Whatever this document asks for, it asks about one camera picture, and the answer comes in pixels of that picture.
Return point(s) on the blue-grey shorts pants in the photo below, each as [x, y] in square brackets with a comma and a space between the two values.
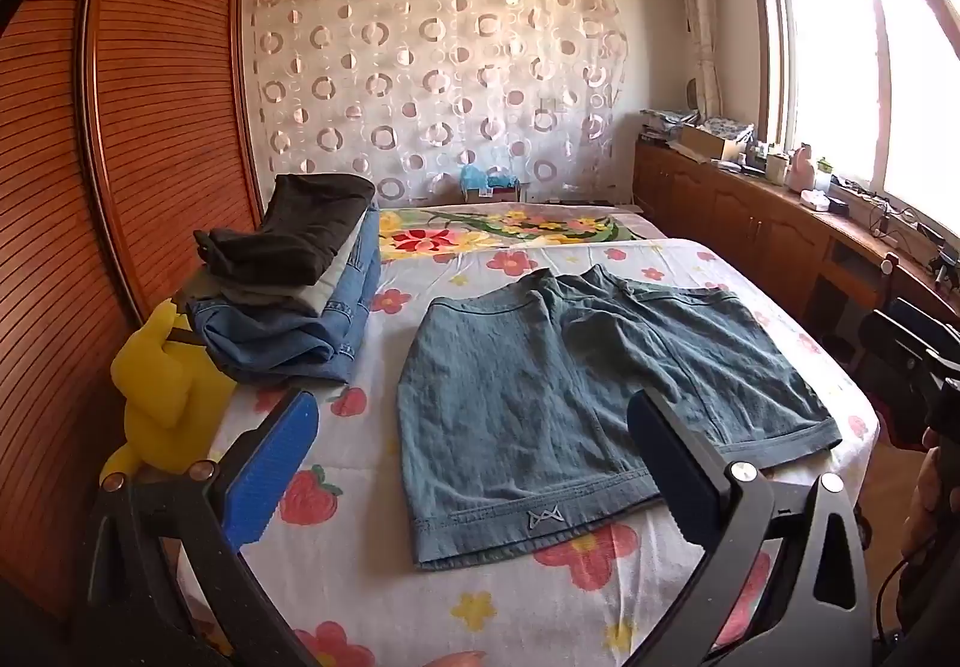
[510, 412]

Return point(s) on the floral strawberry bed sheet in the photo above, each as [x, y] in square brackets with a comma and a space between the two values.
[360, 562]

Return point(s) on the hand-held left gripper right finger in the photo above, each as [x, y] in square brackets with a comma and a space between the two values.
[671, 464]

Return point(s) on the yellow plush toy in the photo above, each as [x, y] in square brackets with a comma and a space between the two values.
[165, 397]

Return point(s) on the long wooden cabinet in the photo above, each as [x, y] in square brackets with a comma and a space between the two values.
[720, 209]

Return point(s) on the bright floral blanket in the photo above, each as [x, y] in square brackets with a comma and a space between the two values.
[480, 232]

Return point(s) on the wooden framed window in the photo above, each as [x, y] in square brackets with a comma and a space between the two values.
[825, 75]

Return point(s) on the folded black garment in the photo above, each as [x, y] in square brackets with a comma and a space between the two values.
[300, 224]

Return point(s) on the person's right forearm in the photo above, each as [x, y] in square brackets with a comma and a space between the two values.
[930, 607]

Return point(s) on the wooden louvered wardrobe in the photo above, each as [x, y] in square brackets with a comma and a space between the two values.
[150, 112]

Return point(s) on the folded light grey garment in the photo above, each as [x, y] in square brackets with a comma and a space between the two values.
[334, 277]

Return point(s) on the white jar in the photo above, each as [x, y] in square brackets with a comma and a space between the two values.
[776, 167]

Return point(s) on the beige window curtain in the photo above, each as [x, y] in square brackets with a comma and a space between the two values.
[701, 22]

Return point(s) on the pink bottle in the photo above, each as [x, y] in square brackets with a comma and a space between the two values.
[802, 163]

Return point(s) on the circle patterned sheer curtain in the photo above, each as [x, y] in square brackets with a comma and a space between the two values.
[420, 75]

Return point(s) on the folded blue jeans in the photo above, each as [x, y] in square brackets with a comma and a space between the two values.
[285, 341]

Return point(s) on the open cardboard box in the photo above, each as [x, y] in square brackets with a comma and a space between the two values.
[709, 142]

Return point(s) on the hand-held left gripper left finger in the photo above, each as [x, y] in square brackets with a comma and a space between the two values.
[274, 464]

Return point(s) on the person's right hand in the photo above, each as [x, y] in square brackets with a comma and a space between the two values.
[930, 494]

